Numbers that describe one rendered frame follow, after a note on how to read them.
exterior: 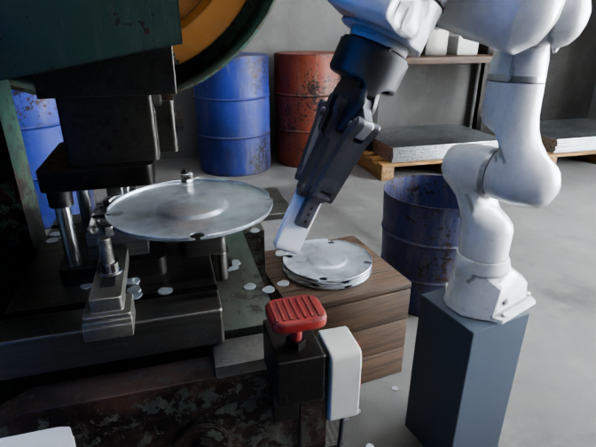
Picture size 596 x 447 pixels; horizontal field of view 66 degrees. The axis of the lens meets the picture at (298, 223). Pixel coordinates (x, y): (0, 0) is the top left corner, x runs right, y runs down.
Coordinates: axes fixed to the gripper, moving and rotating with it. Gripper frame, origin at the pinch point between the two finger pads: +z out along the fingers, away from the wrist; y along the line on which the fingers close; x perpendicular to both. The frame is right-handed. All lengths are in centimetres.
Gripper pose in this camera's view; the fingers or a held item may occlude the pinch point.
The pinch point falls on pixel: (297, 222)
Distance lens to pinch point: 51.9
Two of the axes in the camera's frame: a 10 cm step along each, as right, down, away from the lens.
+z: -4.0, 8.8, 2.6
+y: -2.5, -3.8, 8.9
